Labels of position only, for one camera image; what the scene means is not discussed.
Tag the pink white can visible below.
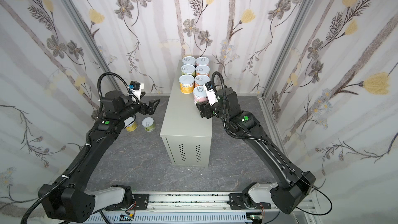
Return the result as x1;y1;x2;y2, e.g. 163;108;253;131
193;86;208;104

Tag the orange yellow labelled can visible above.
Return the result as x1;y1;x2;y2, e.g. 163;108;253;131
179;75;194;94

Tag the brown labelled can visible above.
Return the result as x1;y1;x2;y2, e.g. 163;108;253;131
195;65;210;76

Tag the green white labelled can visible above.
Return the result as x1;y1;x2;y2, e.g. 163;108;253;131
180;64;196;77

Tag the pink labelled can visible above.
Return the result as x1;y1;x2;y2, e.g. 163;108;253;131
196;57;210;66

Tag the blue labelled can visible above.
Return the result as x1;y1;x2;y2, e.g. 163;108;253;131
182;56;196;66

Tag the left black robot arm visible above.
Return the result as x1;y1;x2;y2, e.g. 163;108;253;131
21;72;160;224

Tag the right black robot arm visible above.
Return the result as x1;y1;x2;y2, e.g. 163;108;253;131
197;72;317;214

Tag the grey metal cabinet counter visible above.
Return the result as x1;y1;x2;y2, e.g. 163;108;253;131
160;61;212;167

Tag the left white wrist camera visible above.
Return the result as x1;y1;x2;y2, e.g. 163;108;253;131
128;81;145;101

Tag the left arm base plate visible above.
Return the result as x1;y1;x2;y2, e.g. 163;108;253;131
105;193;149;212

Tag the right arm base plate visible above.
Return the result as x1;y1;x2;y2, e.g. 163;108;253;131
228;193;252;210

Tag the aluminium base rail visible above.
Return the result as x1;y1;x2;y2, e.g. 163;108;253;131
58;191;315;215

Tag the white slotted cable duct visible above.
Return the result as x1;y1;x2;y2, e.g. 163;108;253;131
68;213;252;224

